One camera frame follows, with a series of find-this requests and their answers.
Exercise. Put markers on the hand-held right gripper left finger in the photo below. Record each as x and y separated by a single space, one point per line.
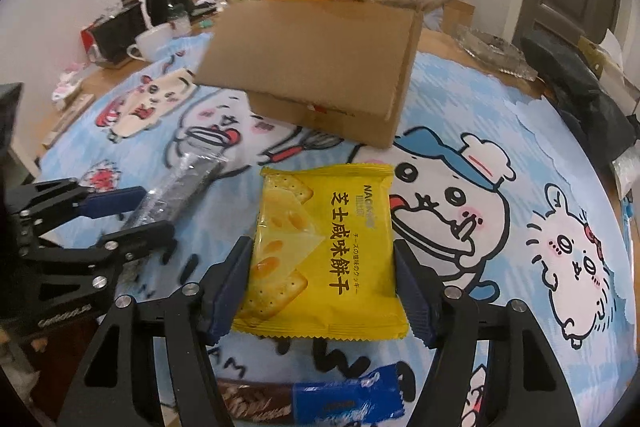
225 297

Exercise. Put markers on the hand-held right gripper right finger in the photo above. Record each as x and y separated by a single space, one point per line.
415 297

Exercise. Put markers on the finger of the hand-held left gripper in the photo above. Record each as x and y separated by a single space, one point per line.
142 239
112 202

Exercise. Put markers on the clear barcoded snack packet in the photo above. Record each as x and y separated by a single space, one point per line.
180 184

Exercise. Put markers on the yellow cracker packet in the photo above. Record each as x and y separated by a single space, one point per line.
320 257

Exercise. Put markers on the brown cardboard box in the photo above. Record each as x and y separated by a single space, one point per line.
310 57

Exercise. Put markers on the crumpled pink white packet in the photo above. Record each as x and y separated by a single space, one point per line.
66 87

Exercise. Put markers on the blue brown chocolate bar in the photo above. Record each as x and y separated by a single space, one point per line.
330 402

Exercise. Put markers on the red gift bag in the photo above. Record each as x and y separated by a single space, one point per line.
89 41

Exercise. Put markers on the white mug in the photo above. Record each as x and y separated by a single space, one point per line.
155 43

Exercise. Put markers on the cartoon printed blue tablecloth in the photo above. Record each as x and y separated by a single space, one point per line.
525 147

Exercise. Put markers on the blue stick packet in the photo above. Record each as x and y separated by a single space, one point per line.
630 217

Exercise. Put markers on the white plastic bag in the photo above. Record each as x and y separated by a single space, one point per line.
627 174

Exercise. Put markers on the glass ashtray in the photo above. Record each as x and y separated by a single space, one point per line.
495 52

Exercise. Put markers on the black bag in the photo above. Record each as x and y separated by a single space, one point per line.
575 92

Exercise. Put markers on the yellow tissue box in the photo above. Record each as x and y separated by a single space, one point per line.
600 48

